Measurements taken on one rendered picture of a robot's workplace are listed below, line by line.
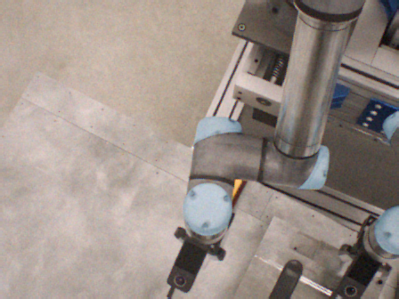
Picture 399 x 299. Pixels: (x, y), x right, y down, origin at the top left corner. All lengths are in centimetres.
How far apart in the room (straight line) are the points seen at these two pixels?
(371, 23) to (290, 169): 58
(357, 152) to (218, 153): 120
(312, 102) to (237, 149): 17
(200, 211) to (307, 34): 32
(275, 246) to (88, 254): 40
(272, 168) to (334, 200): 110
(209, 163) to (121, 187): 52
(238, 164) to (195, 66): 144
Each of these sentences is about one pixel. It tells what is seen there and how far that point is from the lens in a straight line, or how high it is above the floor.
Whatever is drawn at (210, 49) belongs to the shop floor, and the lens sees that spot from 277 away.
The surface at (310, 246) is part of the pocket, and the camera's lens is 174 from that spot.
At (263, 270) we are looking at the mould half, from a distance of 169.
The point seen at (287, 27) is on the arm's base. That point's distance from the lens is 164.
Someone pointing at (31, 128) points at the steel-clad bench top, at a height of 80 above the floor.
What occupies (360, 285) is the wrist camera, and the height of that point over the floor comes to 105.
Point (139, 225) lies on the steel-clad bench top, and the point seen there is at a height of 80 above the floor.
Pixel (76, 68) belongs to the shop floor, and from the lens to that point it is 277.
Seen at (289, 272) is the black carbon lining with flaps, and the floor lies 88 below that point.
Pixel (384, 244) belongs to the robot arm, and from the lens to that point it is 138.
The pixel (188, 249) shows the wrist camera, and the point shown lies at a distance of 146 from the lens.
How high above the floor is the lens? 256
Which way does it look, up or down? 75 degrees down
